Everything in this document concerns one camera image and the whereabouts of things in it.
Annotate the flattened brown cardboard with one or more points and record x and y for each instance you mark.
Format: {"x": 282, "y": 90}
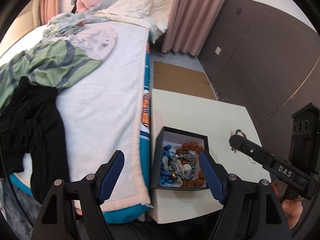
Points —
{"x": 181, "y": 80}

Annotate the bed with white sheet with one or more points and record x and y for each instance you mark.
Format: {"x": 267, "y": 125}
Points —
{"x": 107, "y": 111}

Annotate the white duvet and pillows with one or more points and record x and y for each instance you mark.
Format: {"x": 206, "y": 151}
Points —
{"x": 150, "y": 14}

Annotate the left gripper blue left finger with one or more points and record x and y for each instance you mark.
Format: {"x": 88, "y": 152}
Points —
{"x": 107, "y": 176}

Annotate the pink curtain left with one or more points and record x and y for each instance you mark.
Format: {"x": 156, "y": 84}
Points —
{"x": 48, "y": 9}

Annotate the person's right hand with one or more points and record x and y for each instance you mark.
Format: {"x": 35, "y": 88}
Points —
{"x": 292, "y": 207}

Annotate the black jewelry box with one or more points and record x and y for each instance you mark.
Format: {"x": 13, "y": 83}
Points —
{"x": 172, "y": 144}

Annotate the teal printed bed skirt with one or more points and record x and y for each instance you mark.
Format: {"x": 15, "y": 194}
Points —
{"x": 68, "y": 103}

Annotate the green patterned blanket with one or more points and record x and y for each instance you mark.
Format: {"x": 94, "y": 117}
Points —
{"x": 58, "y": 64}

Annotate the pink curtain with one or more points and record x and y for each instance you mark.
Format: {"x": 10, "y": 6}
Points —
{"x": 48, "y": 9}
{"x": 190, "y": 22}

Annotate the white wall socket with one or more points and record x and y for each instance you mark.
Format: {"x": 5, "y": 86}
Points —
{"x": 218, "y": 50}

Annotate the pale printed t-shirt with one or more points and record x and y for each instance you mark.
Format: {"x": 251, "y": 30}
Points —
{"x": 96, "y": 42}

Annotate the black garment on bed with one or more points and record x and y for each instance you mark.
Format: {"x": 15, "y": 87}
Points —
{"x": 31, "y": 124}

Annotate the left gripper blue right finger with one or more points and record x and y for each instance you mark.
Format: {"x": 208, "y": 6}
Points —
{"x": 215, "y": 176}

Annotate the white translucent shell ornament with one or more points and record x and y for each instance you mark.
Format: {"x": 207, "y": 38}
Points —
{"x": 184, "y": 171}

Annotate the white foam table board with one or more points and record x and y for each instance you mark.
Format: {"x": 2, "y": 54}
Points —
{"x": 215, "y": 120}

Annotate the pink curtain right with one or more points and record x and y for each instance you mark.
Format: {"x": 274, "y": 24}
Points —
{"x": 190, "y": 22}

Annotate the pink plush toy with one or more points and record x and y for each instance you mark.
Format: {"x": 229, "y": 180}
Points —
{"x": 84, "y": 5}

